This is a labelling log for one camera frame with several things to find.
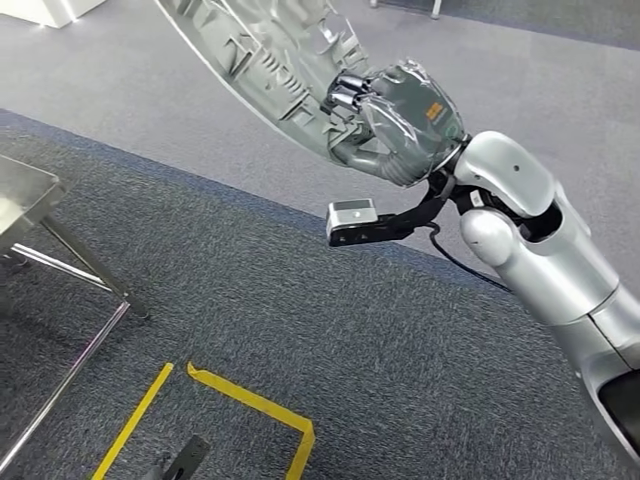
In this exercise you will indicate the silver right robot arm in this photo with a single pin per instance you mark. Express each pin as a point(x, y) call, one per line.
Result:
point(550, 265)

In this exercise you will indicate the white floor box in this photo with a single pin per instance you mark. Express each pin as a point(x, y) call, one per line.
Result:
point(50, 10)

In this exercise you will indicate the grey plastic wheel hubcap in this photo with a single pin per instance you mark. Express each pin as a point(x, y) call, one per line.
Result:
point(240, 60)

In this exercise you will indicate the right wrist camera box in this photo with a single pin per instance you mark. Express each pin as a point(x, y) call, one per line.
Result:
point(350, 222)

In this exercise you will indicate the stainless steel workbench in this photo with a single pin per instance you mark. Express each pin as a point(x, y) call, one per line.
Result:
point(25, 192)

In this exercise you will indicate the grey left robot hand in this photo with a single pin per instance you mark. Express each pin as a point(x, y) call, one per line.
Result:
point(157, 470)

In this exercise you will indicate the yellow tape angle marking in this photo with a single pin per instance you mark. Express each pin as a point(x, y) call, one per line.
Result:
point(250, 397)

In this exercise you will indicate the straight yellow tape strip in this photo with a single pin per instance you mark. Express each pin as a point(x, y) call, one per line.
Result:
point(132, 422)

